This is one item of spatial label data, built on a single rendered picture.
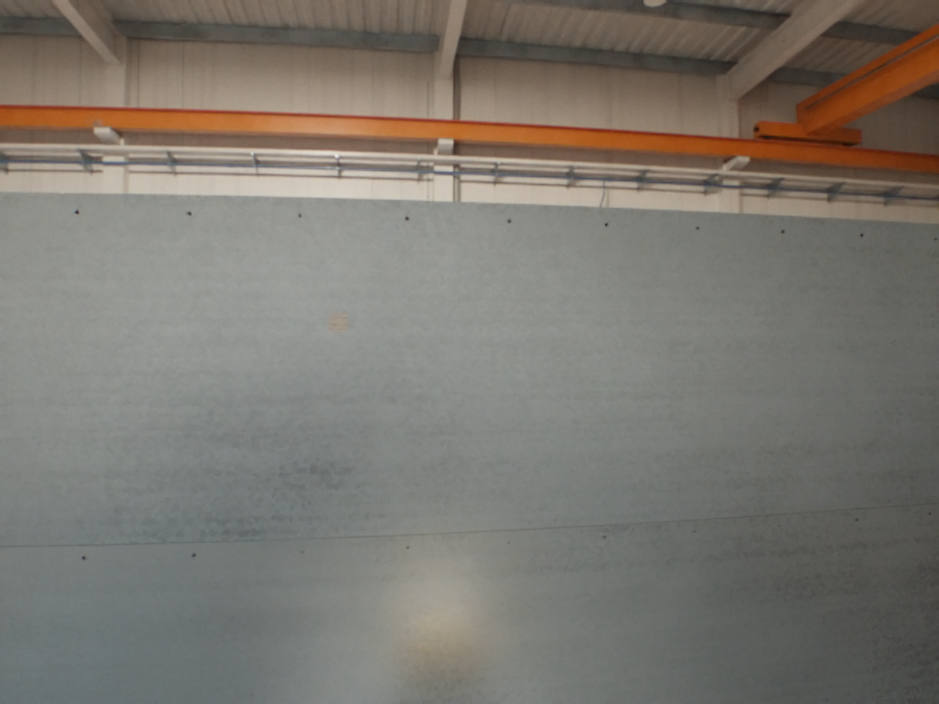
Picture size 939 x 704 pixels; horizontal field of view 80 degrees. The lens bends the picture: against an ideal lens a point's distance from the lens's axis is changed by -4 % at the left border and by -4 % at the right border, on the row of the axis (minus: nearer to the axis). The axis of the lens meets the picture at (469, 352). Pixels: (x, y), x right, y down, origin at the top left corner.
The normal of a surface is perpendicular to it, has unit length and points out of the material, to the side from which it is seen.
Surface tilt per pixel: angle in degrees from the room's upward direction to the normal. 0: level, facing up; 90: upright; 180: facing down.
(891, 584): 90
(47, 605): 90
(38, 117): 90
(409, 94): 90
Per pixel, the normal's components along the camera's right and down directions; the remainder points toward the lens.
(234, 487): 0.14, 0.02
